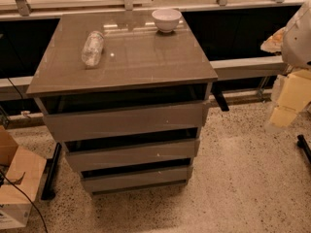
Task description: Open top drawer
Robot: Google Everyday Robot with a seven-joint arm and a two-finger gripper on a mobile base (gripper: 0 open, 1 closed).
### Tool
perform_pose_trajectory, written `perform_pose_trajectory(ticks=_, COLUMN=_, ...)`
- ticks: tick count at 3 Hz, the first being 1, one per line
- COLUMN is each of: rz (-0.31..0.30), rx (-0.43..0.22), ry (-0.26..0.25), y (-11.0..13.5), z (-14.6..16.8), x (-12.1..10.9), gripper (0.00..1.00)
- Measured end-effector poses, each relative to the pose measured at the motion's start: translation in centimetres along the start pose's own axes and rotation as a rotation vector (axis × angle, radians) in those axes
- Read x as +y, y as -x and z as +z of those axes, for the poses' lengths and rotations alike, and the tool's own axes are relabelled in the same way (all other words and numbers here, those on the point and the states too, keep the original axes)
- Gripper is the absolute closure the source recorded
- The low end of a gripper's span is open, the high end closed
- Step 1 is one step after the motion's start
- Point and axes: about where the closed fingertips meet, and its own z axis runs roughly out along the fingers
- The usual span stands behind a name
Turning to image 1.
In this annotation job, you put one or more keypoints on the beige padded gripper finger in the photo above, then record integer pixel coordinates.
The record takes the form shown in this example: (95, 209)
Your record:
(290, 95)

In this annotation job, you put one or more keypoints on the grey top drawer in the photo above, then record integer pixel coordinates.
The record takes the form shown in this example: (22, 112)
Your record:
(95, 125)

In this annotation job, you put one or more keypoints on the grey drawer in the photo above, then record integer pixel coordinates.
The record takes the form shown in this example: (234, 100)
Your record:
(101, 159)
(177, 174)
(95, 125)

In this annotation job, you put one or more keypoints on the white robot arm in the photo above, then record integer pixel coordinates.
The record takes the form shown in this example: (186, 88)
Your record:
(293, 41)

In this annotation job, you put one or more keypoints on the grey bottom drawer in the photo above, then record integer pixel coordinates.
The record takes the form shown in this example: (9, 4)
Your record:
(177, 174)

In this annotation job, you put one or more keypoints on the grey drawer cabinet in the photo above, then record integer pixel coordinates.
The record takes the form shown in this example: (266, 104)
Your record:
(139, 67)

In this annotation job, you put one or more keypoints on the grey middle drawer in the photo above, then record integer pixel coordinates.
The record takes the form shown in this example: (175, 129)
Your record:
(101, 159)

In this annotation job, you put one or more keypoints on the black base leg far right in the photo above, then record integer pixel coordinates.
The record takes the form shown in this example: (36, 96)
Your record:
(301, 143)

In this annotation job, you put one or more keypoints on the black stand leg right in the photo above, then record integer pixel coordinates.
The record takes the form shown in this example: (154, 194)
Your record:
(218, 94)

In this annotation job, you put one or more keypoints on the black stand leg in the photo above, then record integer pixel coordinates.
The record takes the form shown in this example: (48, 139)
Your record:
(51, 168)
(218, 94)

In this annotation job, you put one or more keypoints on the white ceramic bowl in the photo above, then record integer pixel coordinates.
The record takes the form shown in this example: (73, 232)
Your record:
(166, 20)

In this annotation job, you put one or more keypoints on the clear plastic bottle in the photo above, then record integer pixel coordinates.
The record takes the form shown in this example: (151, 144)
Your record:
(93, 48)

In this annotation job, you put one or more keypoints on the black stand leg left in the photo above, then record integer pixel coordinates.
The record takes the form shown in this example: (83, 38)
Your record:
(51, 168)

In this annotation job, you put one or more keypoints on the cardboard box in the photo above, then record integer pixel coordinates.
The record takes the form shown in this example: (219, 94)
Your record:
(24, 169)

